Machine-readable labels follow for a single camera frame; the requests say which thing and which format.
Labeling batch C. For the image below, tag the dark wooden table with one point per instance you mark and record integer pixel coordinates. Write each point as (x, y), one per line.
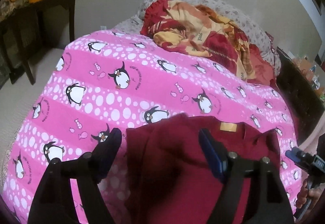
(27, 25)

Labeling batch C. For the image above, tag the right hand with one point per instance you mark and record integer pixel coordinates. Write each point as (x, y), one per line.
(313, 194)

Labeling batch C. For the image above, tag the pink penguin bed sheet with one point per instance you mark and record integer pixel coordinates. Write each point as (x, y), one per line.
(108, 80)

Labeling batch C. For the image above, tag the dark red garment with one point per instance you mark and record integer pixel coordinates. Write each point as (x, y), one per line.
(168, 176)

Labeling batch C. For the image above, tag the red yellow floral blanket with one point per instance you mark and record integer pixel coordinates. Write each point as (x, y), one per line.
(199, 31)

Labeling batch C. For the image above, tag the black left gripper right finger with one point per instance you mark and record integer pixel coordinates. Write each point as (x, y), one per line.
(251, 192)

